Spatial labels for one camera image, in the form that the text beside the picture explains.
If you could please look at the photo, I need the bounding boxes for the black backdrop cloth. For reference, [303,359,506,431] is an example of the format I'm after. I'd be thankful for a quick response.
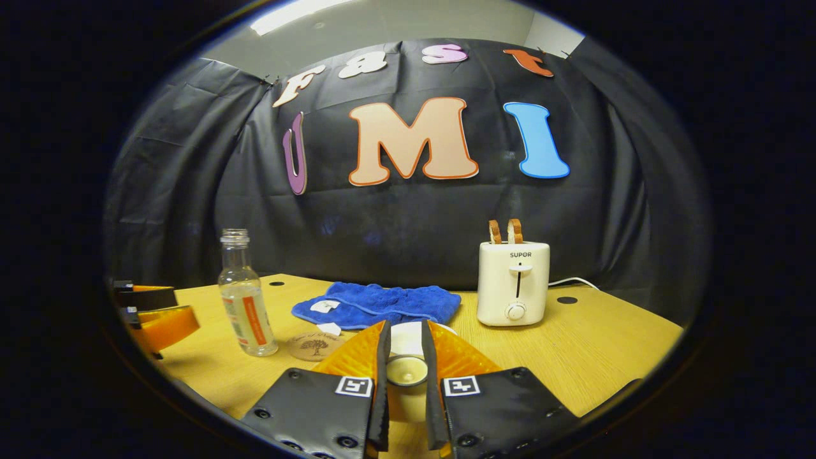
[105,38,708,326]

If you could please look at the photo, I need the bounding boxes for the round cork coaster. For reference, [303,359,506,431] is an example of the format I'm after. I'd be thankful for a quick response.
[286,331,348,362]

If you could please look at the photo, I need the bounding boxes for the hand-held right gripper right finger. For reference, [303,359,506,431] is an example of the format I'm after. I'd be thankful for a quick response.
[421,320,581,459]

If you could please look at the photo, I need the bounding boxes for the clear plastic water bottle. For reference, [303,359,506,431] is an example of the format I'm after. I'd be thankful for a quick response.
[218,229,279,357]

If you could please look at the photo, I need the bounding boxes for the cream teacup lid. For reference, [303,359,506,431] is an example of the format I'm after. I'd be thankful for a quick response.
[384,354,430,425]

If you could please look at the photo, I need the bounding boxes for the blue towel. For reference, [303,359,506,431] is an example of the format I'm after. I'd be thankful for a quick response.
[291,282,462,331]

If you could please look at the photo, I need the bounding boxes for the cream toaster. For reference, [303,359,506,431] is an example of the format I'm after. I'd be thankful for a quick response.
[477,241,551,327]

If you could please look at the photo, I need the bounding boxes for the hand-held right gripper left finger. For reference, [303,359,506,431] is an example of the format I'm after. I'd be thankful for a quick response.
[241,320,391,459]

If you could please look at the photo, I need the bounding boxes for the cream ceramic teacup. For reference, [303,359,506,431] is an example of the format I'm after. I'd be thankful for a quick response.
[389,321,458,358]

